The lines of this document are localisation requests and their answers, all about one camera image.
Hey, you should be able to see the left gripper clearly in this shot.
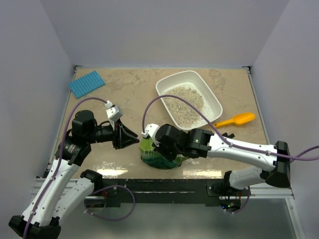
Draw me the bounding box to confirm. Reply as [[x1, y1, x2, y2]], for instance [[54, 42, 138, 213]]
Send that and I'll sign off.
[[87, 117, 140, 148]]

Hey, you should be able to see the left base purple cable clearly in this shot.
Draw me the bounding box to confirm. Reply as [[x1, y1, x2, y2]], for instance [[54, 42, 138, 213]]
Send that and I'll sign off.
[[84, 184, 136, 221]]

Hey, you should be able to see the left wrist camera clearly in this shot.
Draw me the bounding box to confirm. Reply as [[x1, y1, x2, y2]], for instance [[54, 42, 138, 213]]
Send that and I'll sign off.
[[105, 104, 123, 129]]

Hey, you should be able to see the blue studded plate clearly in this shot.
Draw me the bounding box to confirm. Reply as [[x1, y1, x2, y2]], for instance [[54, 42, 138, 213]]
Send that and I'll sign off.
[[68, 71, 105, 99]]

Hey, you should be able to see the yellow plastic scoop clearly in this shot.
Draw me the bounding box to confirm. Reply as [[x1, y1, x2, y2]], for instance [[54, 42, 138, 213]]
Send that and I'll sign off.
[[214, 112, 256, 128]]

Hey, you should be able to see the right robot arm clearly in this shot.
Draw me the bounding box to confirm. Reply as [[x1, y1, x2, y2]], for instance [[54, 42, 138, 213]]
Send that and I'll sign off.
[[150, 124, 291, 196]]

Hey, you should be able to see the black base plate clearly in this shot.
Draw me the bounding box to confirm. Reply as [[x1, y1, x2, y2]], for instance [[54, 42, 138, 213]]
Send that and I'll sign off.
[[84, 179, 250, 209]]

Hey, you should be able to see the black bag clip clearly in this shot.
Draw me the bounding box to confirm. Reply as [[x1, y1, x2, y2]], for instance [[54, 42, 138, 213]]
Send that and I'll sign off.
[[222, 132, 235, 139]]

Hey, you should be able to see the white litter box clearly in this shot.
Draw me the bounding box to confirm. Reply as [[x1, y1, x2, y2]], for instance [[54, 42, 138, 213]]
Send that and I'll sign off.
[[156, 70, 223, 130]]

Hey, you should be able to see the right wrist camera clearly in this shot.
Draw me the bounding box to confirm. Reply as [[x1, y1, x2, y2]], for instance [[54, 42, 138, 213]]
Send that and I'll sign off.
[[141, 123, 160, 147]]

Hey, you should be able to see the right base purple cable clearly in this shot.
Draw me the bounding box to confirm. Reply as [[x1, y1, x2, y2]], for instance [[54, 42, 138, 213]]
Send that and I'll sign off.
[[223, 186, 252, 215]]

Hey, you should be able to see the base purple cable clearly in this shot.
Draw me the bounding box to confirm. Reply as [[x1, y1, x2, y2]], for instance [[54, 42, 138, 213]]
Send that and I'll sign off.
[[84, 184, 136, 221], [223, 186, 252, 215]]

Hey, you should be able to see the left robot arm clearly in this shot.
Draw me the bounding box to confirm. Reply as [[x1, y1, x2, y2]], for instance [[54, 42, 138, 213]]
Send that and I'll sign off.
[[8, 108, 139, 239]]

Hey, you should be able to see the grey cat litter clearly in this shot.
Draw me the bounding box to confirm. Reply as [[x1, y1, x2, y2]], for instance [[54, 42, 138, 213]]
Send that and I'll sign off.
[[163, 86, 204, 128]]

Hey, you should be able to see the green litter bag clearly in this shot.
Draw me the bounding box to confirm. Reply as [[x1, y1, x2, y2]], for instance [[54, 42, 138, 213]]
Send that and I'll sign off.
[[139, 138, 188, 169]]

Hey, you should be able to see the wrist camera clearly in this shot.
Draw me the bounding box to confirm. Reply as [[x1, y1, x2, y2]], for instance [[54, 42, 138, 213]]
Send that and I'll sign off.
[[105, 104, 123, 129], [141, 123, 160, 147]]

